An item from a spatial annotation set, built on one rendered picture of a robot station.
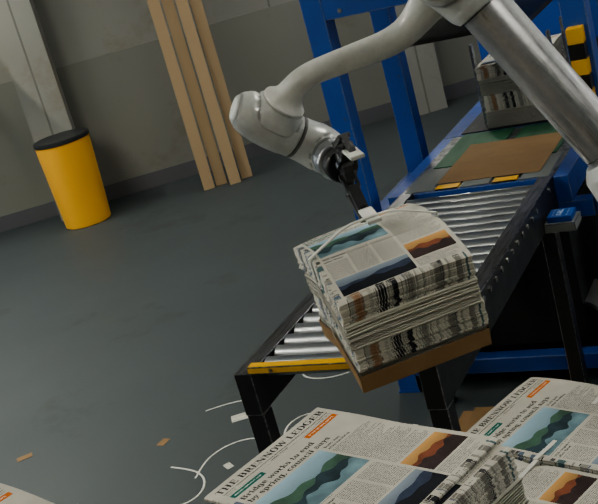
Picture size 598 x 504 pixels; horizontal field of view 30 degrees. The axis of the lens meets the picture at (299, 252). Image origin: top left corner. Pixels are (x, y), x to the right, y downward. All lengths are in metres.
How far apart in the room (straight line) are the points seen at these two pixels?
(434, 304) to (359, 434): 0.48
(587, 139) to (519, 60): 0.20
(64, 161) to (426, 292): 6.12
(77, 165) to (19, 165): 0.84
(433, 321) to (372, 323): 0.13
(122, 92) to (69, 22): 0.65
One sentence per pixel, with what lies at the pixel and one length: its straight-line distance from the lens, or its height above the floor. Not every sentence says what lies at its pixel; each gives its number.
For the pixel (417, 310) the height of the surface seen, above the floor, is 1.07.
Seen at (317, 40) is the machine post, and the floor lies 1.39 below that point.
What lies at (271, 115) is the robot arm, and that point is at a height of 1.45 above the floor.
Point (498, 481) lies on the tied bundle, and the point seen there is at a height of 1.03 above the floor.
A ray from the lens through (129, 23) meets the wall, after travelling 8.70.
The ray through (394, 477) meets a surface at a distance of 1.66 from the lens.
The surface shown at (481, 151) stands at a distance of 4.26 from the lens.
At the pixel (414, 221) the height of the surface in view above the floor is 1.19.
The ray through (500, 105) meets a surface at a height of 0.89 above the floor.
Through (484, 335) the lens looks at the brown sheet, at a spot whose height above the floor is 0.96.
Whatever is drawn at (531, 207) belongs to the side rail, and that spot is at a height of 0.80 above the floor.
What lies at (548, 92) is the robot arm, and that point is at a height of 1.42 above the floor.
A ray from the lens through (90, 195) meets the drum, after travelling 8.21.
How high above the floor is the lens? 1.90
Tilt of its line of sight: 18 degrees down
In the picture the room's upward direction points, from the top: 16 degrees counter-clockwise
